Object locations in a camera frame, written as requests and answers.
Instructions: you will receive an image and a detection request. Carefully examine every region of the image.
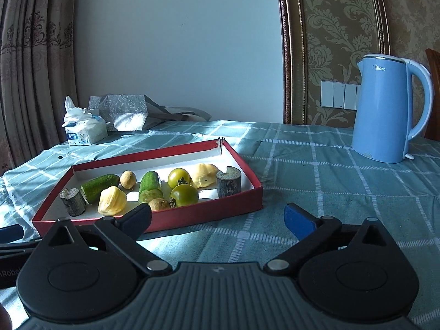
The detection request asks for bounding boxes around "round brown longan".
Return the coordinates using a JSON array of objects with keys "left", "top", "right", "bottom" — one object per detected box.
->
[
  {"left": 149, "top": 197, "right": 172, "bottom": 212},
  {"left": 120, "top": 170, "right": 137, "bottom": 190}
]

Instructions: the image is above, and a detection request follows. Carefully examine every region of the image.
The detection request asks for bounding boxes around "patterned beige curtain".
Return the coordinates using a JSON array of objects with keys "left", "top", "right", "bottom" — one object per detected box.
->
[{"left": 0, "top": 0, "right": 78, "bottom": 176}]

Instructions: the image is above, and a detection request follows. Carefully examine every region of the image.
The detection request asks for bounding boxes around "white tissue pack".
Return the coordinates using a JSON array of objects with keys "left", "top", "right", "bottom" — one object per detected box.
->
[{"left": 62, "top": 95, "right": 108, "bottom": 147}]

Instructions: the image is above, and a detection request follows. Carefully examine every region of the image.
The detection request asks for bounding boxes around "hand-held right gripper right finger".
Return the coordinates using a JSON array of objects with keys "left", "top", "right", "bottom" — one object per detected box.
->
[{"left": 263, "top": 203, "right": 396, "bottom": 275}]

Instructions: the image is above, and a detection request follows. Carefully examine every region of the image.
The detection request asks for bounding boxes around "white wall switch panel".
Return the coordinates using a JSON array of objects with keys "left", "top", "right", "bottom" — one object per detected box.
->
[{"left": 321, "top": 80, "right": 360, "bottom": 109}]

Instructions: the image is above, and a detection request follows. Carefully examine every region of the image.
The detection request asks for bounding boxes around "teal checked tablecloth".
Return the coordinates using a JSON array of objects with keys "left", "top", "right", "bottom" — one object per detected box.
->
[{"left": 0, "top": 120, "right": 440, "bottom": 330}]

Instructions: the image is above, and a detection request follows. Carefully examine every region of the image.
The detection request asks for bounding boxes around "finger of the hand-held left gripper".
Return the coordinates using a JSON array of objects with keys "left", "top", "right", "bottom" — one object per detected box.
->
[
  {"left": 0, "top": 224, "right": 24, "bottom": 244},
  {"left": 0, "top": 240, "right": 42, "bottom": 257}
]

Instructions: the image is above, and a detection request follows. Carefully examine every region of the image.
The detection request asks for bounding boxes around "blue electric kettle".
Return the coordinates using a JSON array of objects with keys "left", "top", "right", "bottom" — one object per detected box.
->
[{"left": 351, "top": 53, "right": 433, "bottom": 164}]

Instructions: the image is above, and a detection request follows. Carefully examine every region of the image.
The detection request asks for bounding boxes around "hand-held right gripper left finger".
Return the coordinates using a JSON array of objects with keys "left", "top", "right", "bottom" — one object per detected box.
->
[{"left": 36, "top": 203, "right": 173, "bottom": 276}]

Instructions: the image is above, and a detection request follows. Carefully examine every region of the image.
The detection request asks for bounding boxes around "brown wooden chair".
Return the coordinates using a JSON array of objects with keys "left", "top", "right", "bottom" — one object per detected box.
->
[{"left": 424, "top": 48, "right": 440, "bottom": 141}]

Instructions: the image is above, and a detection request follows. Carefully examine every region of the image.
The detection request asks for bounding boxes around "green cucumber piece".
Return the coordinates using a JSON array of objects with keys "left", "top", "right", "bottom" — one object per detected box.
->
[
  {"left": 80, "top": 174, "right": 121, "bottom": 205},
  {"left": 138, "top": 171, "right": 164, "bottom": 204}
]

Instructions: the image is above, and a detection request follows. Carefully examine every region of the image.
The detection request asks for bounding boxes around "grey patterned gift bag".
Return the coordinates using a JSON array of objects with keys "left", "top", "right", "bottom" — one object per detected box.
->
[{"left": 88, "top": 93, "right": 211, "bottom": 132}]

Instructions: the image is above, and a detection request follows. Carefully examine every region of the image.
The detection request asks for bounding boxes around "red cardboard box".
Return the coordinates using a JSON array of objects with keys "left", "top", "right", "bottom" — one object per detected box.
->
[{"left": 32, "top": 137, "right": 263, "bottom": 236}]

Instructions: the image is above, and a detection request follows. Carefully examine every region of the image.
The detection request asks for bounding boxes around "green tomato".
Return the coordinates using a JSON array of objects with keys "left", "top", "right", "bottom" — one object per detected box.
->
[
  {"left": 170, "top": 183, "right": 200, "bottom": 208},
  {"left": 167, "top": 167, "right": 192, "bottom": 189}
]

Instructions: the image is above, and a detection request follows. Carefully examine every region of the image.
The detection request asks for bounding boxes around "grey wood log piece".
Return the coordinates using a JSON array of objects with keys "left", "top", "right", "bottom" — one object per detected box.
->
[{"left": 216, "top": 166, "right": 242, "bottom": 199}]

